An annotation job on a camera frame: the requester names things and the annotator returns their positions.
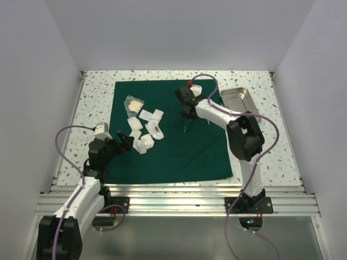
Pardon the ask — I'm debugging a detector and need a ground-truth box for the white gauze pad middle left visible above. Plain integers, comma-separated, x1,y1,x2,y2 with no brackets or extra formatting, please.
129,129,142,141

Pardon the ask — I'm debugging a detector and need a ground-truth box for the aluminium rail frame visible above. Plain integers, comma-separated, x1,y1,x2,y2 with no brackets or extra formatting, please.
34,70,330,259

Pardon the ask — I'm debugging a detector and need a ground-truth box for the white gauze pad front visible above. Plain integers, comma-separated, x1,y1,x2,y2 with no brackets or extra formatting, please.
133,139,147,154

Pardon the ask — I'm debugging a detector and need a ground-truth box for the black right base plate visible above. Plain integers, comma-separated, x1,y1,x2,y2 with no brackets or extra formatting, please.
230,197,274,215

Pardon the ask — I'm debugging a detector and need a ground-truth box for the stainless steel tray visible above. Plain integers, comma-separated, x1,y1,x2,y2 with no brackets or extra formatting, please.
220,87,258,114

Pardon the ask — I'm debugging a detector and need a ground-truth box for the white printed paper packet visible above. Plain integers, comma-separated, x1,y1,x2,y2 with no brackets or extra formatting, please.
138,109,153,121

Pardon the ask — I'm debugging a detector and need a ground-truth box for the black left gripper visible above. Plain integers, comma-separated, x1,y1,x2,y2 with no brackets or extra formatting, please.
100,131,133,167

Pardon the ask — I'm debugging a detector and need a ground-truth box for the white gauze pad lower middle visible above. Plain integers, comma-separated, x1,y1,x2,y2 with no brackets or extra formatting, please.
140,134,155,150

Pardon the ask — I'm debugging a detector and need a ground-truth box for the clear pouch with dark item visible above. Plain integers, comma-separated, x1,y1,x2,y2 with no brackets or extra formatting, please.
152,120,164,140

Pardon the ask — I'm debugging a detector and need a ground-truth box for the small white gauze pad top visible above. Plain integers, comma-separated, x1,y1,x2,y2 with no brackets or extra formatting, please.
152,109,164,121

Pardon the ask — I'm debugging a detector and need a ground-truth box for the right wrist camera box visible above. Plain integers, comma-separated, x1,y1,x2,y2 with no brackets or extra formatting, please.
190,84,202,97

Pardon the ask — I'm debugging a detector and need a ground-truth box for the clear bag with gloves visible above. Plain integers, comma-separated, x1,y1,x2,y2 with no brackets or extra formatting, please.
124,95,144,118

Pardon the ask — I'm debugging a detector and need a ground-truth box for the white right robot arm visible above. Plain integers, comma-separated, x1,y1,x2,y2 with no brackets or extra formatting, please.
110,81,265,184

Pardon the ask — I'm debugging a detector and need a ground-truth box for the green surgical cloth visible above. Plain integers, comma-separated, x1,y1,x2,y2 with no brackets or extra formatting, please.
107,80,233,184

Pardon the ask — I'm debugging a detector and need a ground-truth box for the white gauze pad upper left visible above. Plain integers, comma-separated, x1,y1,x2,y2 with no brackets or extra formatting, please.
127,116,143,130

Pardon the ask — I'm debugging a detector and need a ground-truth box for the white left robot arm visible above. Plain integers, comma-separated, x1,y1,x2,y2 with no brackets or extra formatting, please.
36,131,134,259

